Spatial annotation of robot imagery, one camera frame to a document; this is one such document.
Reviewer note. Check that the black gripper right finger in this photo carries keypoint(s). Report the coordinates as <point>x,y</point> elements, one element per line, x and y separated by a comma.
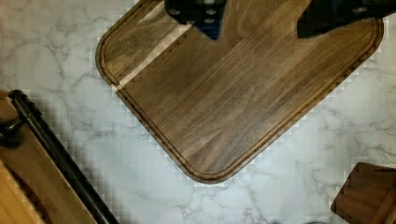
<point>323,16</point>

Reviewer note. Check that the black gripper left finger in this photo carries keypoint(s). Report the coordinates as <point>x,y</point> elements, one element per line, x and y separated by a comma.
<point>204,15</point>

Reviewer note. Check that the dark wooden cutting board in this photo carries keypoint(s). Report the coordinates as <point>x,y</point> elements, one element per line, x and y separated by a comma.
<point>214,105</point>

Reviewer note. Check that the small wooden block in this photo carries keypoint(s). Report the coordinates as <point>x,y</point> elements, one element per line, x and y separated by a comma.
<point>368,195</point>

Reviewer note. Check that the black drawer handle bar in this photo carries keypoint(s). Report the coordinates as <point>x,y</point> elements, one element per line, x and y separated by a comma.
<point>16,111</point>

